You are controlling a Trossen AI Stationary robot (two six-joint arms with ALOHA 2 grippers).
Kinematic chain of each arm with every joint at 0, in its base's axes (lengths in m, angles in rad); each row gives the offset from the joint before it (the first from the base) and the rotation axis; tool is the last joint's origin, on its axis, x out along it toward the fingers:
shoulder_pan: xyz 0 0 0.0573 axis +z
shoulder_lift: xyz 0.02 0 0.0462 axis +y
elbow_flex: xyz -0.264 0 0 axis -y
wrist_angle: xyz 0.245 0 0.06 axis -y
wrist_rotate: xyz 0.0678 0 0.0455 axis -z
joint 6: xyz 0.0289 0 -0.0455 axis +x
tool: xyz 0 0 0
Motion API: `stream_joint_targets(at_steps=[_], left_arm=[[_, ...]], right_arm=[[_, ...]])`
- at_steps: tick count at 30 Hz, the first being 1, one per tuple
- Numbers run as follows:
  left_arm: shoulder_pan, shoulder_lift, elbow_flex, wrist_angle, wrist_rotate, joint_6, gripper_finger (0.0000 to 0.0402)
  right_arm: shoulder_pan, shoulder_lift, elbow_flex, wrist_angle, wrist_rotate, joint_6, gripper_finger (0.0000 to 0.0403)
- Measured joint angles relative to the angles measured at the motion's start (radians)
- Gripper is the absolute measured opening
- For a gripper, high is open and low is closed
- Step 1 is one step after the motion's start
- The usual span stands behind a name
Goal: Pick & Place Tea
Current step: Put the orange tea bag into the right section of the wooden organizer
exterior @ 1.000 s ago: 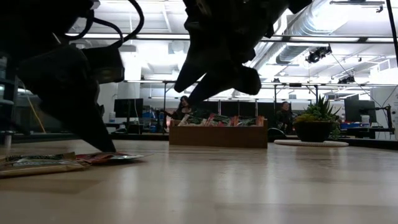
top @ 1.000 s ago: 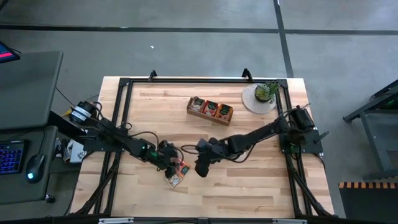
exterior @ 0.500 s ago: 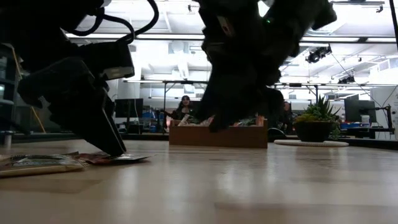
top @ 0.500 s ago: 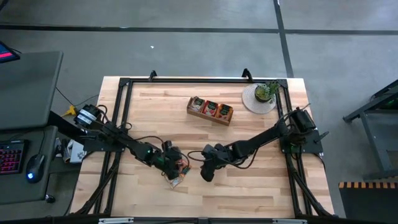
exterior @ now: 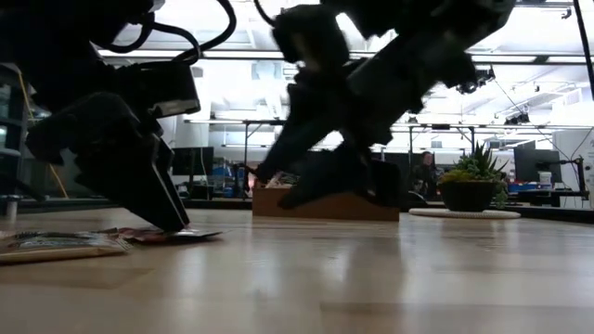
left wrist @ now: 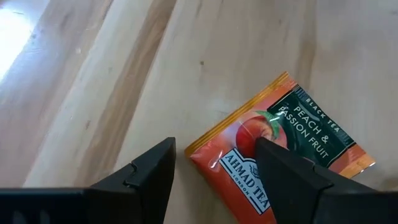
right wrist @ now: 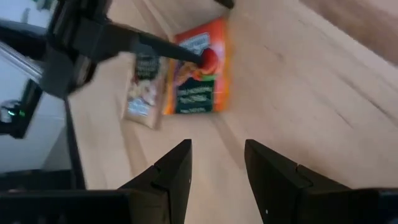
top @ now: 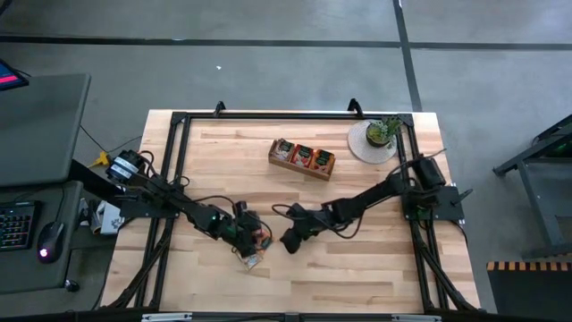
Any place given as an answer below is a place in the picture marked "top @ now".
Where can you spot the black aluminium table frame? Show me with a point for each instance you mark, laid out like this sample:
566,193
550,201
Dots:
290,116

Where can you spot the small potted plant on plate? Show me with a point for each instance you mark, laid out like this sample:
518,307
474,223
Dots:
362,152

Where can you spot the potted succulent plant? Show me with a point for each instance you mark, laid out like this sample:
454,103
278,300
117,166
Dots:
377,133

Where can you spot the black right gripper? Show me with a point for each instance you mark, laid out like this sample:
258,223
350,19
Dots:
313,217

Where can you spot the black computer mouse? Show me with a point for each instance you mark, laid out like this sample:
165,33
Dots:
50,243

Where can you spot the black round knob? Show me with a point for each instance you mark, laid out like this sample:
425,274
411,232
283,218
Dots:
71,285

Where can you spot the black crate with orange stripes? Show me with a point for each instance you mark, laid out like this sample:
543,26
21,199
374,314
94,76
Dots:
532,295

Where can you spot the silver metal bracket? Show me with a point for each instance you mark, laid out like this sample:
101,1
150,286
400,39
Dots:
166,318
415,319

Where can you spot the black diagonal beam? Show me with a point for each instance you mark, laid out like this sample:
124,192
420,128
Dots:
91,179

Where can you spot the grey metal table frame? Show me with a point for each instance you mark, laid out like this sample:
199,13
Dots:
536,197

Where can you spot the light grey desk top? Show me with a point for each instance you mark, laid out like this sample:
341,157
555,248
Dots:
44,129

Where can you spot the white cardboard box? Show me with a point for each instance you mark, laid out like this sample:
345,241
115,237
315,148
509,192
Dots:
109,223

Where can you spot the backlit black keyboard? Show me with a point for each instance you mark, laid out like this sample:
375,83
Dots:
15,226

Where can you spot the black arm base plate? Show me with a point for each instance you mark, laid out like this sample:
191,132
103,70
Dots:
134,212
449,208

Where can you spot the beige tea packet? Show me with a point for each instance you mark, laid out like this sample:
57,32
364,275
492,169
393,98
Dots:
283,150
254,261

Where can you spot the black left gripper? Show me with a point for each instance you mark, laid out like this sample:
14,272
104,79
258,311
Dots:
246,228

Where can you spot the wooden three-slot organizer box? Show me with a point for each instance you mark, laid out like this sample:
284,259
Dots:
297,171

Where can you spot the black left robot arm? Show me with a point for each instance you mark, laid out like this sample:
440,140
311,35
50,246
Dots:
179,203

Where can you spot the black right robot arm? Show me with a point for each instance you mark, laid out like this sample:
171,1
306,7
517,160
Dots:
375,194

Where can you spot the red tea packet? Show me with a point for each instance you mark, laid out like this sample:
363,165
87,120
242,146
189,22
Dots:
302,156

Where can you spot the dark grey desk top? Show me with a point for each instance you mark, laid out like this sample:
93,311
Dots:
27,273

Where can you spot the yellow power plug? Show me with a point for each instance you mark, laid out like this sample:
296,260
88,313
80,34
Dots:
102,159

